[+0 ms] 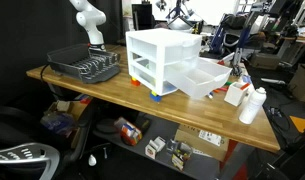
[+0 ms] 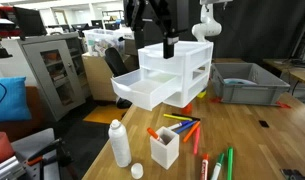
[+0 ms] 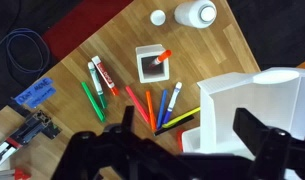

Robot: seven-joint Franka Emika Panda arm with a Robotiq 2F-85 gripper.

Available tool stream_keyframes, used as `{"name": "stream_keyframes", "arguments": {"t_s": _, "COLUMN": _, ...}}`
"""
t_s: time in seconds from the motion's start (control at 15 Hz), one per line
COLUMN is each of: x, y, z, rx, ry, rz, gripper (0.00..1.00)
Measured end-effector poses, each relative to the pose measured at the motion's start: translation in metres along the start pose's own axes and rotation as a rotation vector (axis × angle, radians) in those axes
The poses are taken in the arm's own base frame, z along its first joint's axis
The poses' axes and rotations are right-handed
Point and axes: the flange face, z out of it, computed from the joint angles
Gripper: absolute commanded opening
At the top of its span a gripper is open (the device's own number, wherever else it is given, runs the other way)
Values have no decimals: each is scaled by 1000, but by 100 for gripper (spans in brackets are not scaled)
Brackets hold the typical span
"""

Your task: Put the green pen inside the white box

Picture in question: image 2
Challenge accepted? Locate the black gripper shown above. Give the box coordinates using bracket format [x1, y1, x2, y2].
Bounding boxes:
[124, 0, 190, 60]

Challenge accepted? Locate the all green pen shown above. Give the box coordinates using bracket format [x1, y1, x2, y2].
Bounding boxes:
[226, 146, 234, 180]

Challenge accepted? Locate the yellow pen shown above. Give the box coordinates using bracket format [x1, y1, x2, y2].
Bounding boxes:
[162, 113, 193, 122]

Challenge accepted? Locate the black pen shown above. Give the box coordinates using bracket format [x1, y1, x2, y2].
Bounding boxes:
[171, 112, 202, 122]

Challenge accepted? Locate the white pen blue cap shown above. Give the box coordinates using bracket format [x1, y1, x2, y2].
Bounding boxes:
[167, 120, 193, 131]

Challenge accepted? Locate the orange pen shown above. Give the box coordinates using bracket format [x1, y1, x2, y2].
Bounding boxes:
[182, 120, 202, 144]

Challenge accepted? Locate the pink pen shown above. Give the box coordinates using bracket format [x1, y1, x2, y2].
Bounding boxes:
[192, 125, 202, 156]

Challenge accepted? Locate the white square pen box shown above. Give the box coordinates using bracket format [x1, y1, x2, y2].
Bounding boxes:
[149, 125, 181, 171]

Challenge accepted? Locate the white plastic drawer unit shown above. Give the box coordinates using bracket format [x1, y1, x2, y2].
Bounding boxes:
[137, 40, 215, 109]

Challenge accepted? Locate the black office chair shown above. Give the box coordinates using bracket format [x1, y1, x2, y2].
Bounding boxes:
[103, 46, 134, 110]

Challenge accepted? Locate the clear plastic storage tub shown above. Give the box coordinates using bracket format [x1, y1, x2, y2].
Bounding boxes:
[83, 28, 136, 58]

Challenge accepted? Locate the white pulled-out drawer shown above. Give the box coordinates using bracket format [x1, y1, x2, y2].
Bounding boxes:
[110, 68, 183, 112]

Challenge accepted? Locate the beige low cabinet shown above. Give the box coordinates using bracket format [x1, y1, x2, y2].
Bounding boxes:
[81, 52, 119, 103]

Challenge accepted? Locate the yellow riser block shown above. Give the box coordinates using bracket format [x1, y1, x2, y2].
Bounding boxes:
[196, 89, 208, 99]

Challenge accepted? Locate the orange riser block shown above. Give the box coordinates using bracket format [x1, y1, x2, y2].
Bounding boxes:
[180, 102, 194, 116]

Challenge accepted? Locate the white blue plate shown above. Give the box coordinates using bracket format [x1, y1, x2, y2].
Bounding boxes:
[223, 77, 259, 86]

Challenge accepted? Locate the orange capped white marker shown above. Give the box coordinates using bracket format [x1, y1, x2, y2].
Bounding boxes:
[146, 127, 167, 146]

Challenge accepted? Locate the grey metal cabinet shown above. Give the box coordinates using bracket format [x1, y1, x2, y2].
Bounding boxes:
[17, 32, 87, 123]

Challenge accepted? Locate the black dish rack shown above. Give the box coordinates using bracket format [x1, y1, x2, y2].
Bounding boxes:
[210, 62, 291, 106]

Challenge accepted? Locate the white spray bottle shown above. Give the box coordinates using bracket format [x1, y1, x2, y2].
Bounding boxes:
[107, 118, 133, 169]

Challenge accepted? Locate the black monitor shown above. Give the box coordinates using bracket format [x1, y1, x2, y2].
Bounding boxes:
[12, 5, 48, 38]

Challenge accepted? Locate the white bottle cap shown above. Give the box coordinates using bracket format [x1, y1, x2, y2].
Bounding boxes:
[130, 162, 144, 180]

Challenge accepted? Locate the wooden side desk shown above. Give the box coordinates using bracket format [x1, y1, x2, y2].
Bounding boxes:
[262, 57, 305, 88]

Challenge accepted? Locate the small orange cap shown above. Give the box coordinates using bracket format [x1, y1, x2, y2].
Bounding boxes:
[200, 153, 210, 180]

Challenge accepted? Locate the blue cushion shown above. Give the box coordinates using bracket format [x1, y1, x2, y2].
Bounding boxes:
[0, 76, 33, 125]

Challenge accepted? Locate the grey tool cart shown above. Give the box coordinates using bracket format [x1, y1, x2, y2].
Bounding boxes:
[0, 127, 80, 180]

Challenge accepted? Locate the red cylinder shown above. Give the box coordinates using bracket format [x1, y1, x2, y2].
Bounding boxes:
[0, 131, 16, 166]

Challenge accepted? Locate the dark flat object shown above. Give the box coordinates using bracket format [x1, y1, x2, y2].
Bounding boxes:
[279, 168, 305, 180]

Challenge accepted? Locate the red floor bracket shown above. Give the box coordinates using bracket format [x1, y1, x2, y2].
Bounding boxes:
[275, 101, 292, 110]
[209, 96, 224, 104]

